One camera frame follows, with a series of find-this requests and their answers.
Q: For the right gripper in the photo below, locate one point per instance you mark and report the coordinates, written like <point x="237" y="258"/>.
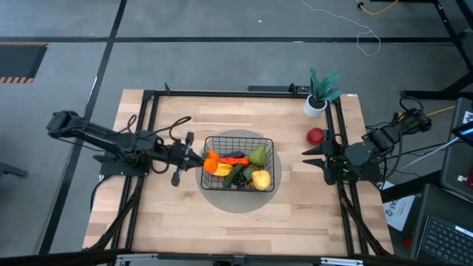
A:
<point x="334" y="159"/>

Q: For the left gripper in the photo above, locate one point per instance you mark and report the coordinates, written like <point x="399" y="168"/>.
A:
<point x="181" y="157"/>

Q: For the orange tangerine cluster with leaves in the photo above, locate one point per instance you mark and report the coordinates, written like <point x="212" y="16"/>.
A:
<point x="210" y="165"/>

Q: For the dark green cucumber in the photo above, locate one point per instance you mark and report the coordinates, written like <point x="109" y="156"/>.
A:
<point x="233" y="176"/>

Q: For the purple eggplant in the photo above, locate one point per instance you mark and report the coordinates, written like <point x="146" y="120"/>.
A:
<point x="234" y="154"/>

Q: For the orange carrot with green top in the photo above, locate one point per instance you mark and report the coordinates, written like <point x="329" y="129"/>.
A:
<point x="236" y="161"/>

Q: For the black grape bunch with leaf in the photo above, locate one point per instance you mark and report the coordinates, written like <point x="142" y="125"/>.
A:
<point x="242" y="181"/>

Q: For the green pear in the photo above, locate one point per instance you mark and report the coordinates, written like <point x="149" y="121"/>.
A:
<point x="258" y="157"/>

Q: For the yellow bell pepper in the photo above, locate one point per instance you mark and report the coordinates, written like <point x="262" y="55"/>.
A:
<point x="261" y="180"/>

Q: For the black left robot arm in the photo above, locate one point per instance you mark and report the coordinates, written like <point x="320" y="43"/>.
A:
<point x="111" y="138"/>

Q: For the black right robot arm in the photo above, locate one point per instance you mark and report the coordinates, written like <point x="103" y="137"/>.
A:
<point x="384" y="138"/>

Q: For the green plant in white pot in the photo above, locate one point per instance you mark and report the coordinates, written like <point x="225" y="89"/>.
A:
<point x="314" y="109"/>

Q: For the round grey mat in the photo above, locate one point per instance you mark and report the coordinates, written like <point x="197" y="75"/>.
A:
<point x="240" y="203"/>

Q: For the white paper sheet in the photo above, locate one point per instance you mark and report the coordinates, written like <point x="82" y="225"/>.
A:
<point x="401" y="214"/>

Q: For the small red object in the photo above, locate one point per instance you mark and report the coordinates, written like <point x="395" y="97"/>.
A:
<point x="407" y="242"/>

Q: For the grey case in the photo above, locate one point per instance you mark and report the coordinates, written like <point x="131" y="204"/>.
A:
<point x="456" y="162"/>

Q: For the tablet with lit screen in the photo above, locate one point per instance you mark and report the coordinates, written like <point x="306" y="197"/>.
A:
<point x="465" y="132"/>

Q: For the black laptop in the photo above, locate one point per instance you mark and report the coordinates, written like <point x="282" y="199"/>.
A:
<point x="443" y="240"/>

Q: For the red object with white part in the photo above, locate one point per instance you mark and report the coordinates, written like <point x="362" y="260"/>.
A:
<point x="469" y="178"/>

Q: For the black chair base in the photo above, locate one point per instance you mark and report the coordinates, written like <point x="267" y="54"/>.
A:
<point x="11" y="170"/>

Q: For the black hazard-striped floor mat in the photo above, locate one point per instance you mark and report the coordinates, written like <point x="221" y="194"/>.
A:
<point x="18" y="61"/>

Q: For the black aluminium table frame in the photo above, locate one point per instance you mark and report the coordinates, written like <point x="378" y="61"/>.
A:
<point x="236" y="92"/>

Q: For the silver bracket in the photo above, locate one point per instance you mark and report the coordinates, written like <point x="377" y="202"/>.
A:
<point x="341" y="261"/>
<point x="136" y="258"/>

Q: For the black front rail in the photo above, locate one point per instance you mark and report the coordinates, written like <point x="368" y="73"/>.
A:
<point x="55" y="256"/>

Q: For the black desk leg frame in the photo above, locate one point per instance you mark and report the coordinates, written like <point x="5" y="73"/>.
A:
<point x="449" y="29"/>

